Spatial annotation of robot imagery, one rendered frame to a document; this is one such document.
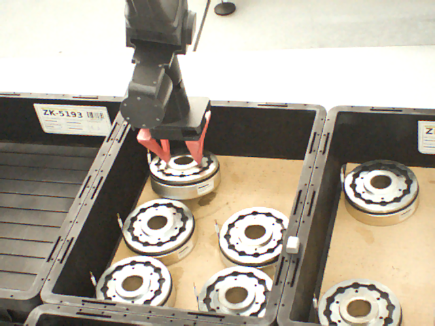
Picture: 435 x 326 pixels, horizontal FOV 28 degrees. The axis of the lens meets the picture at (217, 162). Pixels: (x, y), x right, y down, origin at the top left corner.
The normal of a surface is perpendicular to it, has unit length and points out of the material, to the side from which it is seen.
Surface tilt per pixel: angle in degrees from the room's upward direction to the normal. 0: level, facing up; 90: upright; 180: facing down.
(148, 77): 14
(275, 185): 0
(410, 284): 0
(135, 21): 124
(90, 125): 90
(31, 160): 0
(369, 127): 90
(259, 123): 90
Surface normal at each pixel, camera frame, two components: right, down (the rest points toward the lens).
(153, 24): -0.17, 0.97
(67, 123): -0.25, 0.69
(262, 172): -0.15, -0.73
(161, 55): 0.06, -0.70
